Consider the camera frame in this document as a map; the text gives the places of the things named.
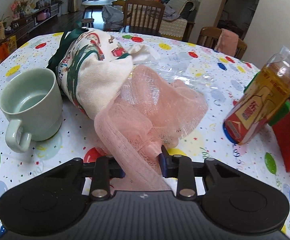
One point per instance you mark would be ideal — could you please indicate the pink towel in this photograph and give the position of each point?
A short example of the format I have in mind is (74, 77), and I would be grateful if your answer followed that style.
(227, 42)

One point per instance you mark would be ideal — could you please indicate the clear plastic bag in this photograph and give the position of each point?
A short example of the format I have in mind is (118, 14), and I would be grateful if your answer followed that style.
(185, 67)

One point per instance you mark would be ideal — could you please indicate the pale green mug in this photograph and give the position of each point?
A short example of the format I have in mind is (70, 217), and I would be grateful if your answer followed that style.
(35, 120)

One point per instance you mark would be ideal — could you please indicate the pink mesh bath sponge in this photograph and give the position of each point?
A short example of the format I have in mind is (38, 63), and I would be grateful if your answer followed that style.
(155, 105)

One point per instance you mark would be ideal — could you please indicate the christmas print cloth bag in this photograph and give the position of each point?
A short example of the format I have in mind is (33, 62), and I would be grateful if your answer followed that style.
(95, 80)

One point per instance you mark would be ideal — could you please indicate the white cloth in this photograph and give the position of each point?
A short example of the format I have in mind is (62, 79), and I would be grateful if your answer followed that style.
(140, 52)

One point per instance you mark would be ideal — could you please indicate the wooden coffee table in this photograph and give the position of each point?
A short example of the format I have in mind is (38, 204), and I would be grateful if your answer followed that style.
(100, 3)

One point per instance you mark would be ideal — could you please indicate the pink kettlebell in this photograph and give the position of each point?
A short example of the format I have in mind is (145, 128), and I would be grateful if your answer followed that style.
(43, 15)

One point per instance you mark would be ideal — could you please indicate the pink flower bouquet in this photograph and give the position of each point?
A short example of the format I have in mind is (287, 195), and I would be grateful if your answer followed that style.
(17, 7)

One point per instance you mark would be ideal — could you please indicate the cream blanket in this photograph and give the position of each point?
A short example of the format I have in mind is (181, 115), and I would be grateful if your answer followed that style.
(182, 3)

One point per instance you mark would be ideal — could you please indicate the grey cloth bundle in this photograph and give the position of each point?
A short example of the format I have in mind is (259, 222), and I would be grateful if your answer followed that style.
(112, 17)

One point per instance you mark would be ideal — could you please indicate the small wooden stool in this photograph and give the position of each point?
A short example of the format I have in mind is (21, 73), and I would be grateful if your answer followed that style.
(87, 21)

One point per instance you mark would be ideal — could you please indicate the orange tea drink bottle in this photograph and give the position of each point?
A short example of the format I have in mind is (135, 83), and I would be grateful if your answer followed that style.
(260, 100)

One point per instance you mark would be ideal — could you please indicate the yellow box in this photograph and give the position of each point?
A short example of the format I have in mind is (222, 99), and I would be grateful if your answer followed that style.
(11, 43)

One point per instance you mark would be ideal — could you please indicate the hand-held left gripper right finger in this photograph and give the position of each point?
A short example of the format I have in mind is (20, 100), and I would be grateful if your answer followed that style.
(163, 166)

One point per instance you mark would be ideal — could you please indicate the sofa with cream cover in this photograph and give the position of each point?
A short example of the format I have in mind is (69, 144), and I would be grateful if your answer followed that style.
(175, 26)

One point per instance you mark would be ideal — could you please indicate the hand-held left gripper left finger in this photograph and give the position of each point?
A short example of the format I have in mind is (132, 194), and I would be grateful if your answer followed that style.
(101, 172)

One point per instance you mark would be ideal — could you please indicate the wooden chair with dark seat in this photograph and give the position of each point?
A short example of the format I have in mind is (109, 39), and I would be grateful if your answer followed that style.
(145, 15)

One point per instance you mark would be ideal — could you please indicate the dark tv cabinet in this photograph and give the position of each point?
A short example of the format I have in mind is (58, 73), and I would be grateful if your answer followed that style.
(27, 25)

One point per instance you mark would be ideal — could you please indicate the grey blanket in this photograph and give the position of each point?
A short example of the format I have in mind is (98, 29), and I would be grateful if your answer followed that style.
(171, 12)

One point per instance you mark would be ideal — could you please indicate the balloon print tablecloth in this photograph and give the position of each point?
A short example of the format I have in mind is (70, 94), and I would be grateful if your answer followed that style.
(215, 120)

